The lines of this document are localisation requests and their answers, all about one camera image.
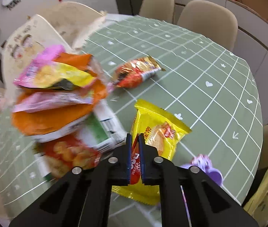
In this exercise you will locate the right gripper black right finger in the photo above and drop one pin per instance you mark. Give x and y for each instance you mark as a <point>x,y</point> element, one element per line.
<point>188,196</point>

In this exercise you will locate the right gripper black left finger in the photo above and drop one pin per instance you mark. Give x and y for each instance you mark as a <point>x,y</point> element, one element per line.
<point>81,197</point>

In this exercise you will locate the yellow wafer snack packet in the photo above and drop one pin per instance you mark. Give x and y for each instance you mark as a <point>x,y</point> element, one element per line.
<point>161,130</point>

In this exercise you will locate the red gold snack packet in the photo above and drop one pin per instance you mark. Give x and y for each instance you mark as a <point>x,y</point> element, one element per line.
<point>134,72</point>

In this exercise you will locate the pink yellow chip bag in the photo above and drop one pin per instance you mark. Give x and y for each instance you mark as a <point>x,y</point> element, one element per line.
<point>55,69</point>

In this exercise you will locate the purple toy figure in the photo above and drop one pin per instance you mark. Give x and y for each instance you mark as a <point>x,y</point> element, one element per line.
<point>205,164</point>

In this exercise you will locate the red nut snack packet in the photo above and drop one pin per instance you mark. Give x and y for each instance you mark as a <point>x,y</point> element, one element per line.
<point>65,153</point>

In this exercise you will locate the white green carton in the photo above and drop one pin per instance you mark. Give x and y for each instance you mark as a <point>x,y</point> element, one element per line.
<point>102,130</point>

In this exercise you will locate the orange snack bag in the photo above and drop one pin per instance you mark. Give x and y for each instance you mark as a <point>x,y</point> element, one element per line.
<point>42,111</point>

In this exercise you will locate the green grid tablecloth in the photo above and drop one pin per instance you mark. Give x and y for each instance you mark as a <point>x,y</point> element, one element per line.
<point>206,86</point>

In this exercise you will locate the cream cartoon print cushion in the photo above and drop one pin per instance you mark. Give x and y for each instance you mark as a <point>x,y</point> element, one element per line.
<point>69,24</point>

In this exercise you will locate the beige chair far left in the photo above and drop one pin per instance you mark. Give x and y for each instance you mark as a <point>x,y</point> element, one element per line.
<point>162,10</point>

